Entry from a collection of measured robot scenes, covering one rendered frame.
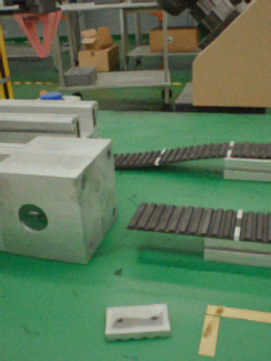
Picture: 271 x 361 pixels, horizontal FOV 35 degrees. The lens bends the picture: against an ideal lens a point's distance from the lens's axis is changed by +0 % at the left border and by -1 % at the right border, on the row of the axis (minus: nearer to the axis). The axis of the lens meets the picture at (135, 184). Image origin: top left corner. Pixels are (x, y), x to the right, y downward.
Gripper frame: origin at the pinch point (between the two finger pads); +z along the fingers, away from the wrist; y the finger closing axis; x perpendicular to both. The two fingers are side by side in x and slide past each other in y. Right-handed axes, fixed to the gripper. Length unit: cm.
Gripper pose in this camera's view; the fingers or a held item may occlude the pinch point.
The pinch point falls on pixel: (43, 52)
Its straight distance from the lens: 78.8
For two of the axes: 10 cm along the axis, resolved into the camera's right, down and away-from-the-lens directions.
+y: -3.0, 4.2, -8.6
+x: 9.5, 0.8, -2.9
